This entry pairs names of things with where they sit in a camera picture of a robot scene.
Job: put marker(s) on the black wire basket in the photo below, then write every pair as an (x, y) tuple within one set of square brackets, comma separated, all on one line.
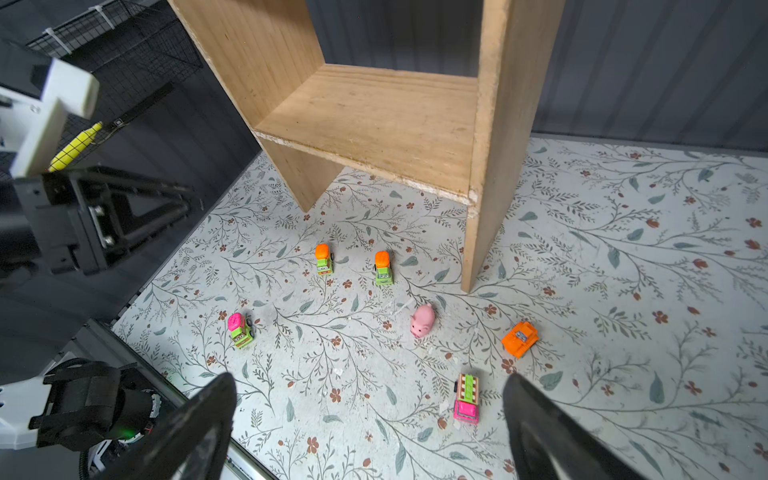
[(138, 53)]

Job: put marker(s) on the orange green mixer truck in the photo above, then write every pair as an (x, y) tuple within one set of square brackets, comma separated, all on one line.
[(324, 259), (382, 264)]

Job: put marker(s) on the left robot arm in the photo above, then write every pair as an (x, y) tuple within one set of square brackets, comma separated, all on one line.
[(85, 406)]

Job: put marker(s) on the orange toy car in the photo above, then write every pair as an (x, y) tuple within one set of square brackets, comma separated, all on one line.
[(520, 339)]

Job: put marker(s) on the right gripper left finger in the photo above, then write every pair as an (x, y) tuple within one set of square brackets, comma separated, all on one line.
[(191, 443)]

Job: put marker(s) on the pink pig toy centre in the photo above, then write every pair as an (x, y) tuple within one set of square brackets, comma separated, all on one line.
[(422, 321)]

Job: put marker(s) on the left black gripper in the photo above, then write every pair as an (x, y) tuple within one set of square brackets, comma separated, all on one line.
[(74, 220)]

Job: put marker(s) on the wooden two-tier shelf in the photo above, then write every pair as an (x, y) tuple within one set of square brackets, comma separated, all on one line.
[(457, 137)]

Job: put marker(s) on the orange green mixer truck right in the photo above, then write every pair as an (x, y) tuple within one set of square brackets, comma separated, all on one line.
[(382, 264)]

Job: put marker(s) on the orange green mixer truck left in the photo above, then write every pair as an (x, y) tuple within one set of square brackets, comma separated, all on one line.
[(324, 259)]

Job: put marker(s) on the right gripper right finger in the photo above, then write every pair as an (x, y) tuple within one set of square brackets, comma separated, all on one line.
[(547, 444)]

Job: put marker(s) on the pink green toy truck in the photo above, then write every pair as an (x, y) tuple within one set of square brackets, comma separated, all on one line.
[(466, 404)]

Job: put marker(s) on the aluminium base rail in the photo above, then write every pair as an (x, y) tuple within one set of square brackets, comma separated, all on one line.
[(96, 341)]

